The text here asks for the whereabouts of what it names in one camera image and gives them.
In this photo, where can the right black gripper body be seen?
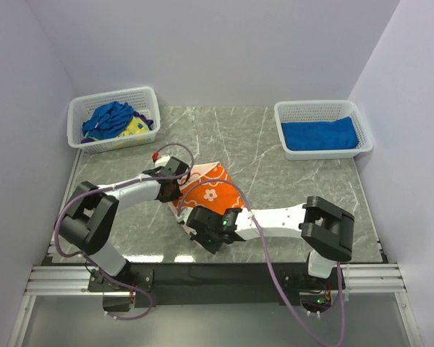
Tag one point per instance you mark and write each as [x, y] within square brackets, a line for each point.
[209, 240]

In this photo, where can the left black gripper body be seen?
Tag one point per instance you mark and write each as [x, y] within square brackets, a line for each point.
[176, 194]

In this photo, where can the orange towel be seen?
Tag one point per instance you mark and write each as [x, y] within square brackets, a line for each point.
[215, 196]

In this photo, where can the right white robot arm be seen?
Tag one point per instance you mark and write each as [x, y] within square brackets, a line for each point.
[326, 227]

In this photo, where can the white plastic basket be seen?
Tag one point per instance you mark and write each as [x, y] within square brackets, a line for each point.
[142, 99]
[322, 110]

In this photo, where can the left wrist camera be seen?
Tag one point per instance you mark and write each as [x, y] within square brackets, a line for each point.
[160, 160]

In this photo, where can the blue towel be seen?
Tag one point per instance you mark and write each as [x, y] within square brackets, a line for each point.
[320, 135]
[108, 121]

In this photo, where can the black base beam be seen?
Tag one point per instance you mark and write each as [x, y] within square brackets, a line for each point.
[226, 283]

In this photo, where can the left white plastic basket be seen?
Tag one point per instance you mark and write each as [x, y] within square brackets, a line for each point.
[142, 99]

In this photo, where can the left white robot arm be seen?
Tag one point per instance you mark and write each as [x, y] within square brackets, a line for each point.
[87, 219]

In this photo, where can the right white plastic basket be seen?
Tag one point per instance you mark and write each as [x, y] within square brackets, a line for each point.
[322, 110]

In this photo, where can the yellow patterned towel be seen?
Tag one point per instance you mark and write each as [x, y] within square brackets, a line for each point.
[136, 126]

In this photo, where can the purple towel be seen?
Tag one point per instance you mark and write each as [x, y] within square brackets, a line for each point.
[148, 122]

